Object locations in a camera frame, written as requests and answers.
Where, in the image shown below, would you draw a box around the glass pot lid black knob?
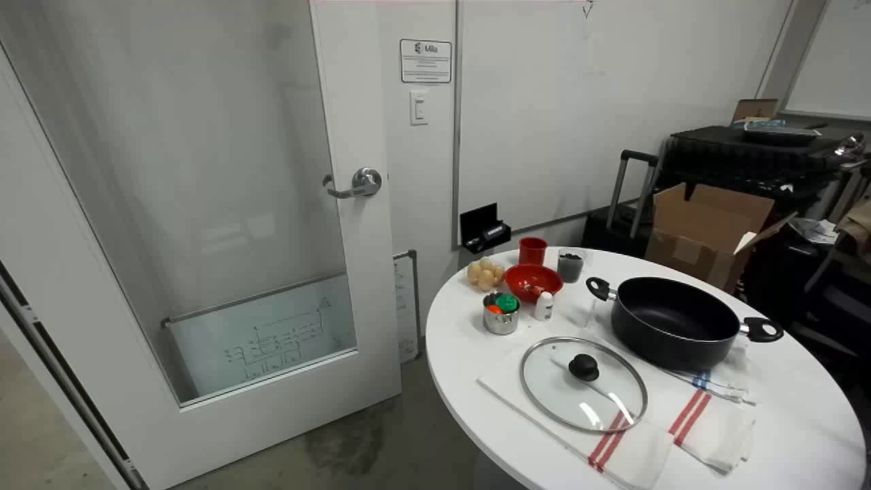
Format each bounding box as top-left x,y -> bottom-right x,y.
516,335 -> 651,437

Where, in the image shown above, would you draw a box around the black laptop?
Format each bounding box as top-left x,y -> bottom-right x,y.
458,201 -> 515,257

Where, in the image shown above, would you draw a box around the pale yellow lumpy food item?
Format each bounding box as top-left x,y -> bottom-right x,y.
466,257 -> 508,294

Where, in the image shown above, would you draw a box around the white door frosted glass panel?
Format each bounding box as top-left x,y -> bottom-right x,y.
0,0 -> 402,490

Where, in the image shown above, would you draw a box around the metal tin with coloured items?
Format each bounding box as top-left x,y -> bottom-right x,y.
482,292 -> 522,339

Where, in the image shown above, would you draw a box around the red cup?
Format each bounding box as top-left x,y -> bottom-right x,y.
516,235 -> 549,271

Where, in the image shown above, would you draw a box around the red bowl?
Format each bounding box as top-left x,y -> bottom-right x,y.
501,265 -> 565,305

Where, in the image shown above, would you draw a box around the clear measuring cup dark contents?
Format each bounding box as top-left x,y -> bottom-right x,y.
554,252 -> 586,287

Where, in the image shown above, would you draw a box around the open cardboard box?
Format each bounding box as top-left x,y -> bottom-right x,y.
644,182 -> 797,294

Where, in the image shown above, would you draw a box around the white towel with red stripes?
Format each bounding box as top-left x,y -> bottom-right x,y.
474,339 -> 761,490

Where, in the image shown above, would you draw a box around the black cart table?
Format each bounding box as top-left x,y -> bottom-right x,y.
658,124 -> 848,198

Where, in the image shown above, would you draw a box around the white towel with blue stripes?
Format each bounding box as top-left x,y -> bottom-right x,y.
623,358 -> 760,408

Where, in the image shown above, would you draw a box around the small brown box on cart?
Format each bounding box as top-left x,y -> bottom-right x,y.
729,96 -> 783,129

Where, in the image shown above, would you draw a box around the silver door lever handle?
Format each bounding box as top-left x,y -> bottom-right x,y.
322,167 -> 384,201

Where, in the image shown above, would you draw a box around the white light switch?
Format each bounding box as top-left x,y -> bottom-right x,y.
406,87 -> 429,129

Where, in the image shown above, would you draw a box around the black suitcase with telescopic handle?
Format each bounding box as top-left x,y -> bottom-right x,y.
580,148 -> 662,260

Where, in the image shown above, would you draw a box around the framed wall sign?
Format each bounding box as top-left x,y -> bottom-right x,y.
397,35 -> 454,87

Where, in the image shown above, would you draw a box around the large wall whiteboard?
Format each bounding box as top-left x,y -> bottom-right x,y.
452,0 -> 797,252

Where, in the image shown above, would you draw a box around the black two-handled cooking pot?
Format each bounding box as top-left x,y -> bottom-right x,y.
582,275 -> 787,375

